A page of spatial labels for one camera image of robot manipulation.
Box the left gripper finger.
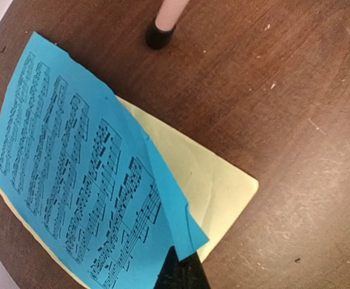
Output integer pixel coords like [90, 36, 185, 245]
[153, 246, 211, 289]

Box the blue sheet music paper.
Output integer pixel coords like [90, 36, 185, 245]
[0, 33, 209, 288]

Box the pink music stand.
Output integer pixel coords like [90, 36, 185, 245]
[145, 0, 190, 50]

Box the yellow paper sheet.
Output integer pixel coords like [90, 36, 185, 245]
[0, 102, 259, 288]

